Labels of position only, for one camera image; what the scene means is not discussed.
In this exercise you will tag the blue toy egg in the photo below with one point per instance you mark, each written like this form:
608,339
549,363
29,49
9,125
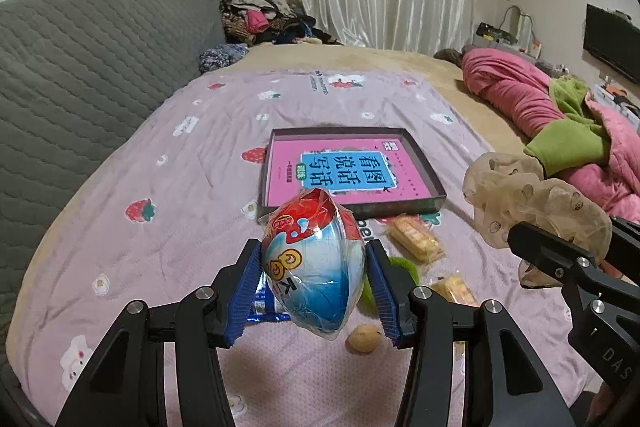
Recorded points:
313,255

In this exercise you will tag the green garment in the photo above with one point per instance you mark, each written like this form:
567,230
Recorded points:
577,138

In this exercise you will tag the pink quilt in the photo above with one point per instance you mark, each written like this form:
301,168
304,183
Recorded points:
520,91

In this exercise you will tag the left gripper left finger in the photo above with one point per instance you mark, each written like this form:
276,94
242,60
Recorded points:
122,383

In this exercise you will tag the walnut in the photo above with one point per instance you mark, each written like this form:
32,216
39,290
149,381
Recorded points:
366,338

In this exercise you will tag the pink blue book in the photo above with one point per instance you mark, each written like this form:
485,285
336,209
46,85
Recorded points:
366,169

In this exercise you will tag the blue snack packet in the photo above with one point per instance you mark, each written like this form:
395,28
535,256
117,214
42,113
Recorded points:
265,307

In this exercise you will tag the black television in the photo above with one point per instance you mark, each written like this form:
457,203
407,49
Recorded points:
613,40

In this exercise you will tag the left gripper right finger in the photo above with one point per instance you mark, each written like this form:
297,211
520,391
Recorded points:
505,382

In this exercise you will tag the beige sheer scrunchie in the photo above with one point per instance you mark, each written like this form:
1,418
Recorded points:
505,189

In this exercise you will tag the cracker pack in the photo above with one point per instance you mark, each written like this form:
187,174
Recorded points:
415,237
454,290

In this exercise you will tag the purple strawberry blanket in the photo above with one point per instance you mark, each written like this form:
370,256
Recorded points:
177,203

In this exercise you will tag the grey quilted headboard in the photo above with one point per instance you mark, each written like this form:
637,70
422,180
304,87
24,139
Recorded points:
78,78

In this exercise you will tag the blue floral pillow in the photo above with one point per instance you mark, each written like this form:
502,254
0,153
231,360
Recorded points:
221,56

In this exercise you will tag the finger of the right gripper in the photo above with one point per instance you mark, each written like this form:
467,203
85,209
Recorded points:
563,261

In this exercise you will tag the pile of clothes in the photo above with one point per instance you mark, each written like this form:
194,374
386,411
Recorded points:
253,22

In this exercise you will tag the dark shallow box tray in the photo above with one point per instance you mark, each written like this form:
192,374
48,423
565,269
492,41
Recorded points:
366,211

